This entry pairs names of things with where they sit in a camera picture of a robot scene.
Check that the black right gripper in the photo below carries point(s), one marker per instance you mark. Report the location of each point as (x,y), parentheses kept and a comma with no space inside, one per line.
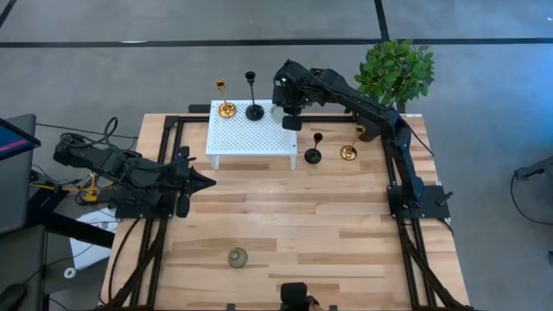
(294,99)

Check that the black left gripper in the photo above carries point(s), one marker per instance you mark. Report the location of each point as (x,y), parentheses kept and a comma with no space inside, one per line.
(183,181)

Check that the black candlestick holder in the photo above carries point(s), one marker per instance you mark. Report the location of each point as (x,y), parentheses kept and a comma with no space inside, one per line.
(313,156)
(254,113)

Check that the gold candlestick holder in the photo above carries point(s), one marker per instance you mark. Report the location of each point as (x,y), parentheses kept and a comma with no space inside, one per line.
(348,152)
(227,110)

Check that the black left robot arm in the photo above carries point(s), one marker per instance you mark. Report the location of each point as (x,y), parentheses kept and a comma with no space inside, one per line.
(129,170)

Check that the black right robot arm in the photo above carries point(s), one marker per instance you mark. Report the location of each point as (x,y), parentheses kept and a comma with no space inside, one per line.
(367,108)

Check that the white perforated metal shelf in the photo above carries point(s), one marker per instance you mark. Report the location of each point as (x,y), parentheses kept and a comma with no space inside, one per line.
(246,134)

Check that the green potted plant black pot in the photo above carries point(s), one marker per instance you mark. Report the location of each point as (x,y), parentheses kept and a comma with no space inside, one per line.
(393,71)

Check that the yellow clamp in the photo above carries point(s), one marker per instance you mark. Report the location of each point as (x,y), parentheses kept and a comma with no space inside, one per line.
(90,195)

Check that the white table label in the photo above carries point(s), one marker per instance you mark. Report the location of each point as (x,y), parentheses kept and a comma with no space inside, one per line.
(414,115)

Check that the black stand beam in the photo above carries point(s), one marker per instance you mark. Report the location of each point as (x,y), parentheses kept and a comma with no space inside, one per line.
(78,231)

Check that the white paper sheet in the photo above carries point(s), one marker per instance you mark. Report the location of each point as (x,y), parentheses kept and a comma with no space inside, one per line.
(86,255)

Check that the black box device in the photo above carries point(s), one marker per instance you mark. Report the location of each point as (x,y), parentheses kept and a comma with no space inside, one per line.
(294,294)

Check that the white tape roll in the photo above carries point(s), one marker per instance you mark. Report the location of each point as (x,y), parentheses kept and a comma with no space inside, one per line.
(66,273)

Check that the blue screen monitor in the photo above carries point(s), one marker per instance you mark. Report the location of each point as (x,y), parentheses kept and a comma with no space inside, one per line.
(15,140)

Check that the dark grey desk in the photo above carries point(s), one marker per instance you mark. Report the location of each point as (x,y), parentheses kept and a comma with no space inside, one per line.
(21,259)

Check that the black computer mouse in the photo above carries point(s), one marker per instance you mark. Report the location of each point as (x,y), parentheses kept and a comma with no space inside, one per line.
(10,298)

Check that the grey stand leg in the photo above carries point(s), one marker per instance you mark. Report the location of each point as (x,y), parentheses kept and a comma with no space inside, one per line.
(533,171)

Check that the black aluminium table frame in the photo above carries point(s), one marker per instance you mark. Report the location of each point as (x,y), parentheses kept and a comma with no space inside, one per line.
(165,144)

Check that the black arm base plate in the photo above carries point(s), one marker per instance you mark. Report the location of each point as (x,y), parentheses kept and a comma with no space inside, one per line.
(129,212)
(397,208)

